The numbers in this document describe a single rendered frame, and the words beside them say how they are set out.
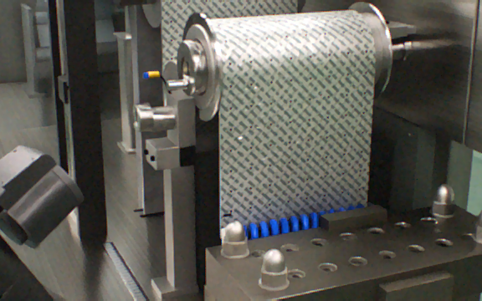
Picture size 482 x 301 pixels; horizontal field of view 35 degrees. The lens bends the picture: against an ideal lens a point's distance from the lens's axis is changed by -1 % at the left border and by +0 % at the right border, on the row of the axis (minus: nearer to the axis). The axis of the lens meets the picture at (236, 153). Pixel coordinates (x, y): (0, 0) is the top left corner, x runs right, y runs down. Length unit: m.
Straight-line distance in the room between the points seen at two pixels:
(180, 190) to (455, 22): 0.45
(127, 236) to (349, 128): 0.47
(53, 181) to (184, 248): 0.53
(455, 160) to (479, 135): 0.34
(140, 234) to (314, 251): 0.45
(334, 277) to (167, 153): 0.30
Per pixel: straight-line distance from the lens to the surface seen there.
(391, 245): 1.05
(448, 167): 1.42
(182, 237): 1.15
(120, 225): 1.43
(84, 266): 1.29
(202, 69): 1.02
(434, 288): 1.00
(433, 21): 1.15
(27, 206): 0.64
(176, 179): 1.11
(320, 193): 1.12
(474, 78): 1.09
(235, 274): 0.96
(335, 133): 1.10
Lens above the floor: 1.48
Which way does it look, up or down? 19 degrees down
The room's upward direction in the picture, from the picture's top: straight up
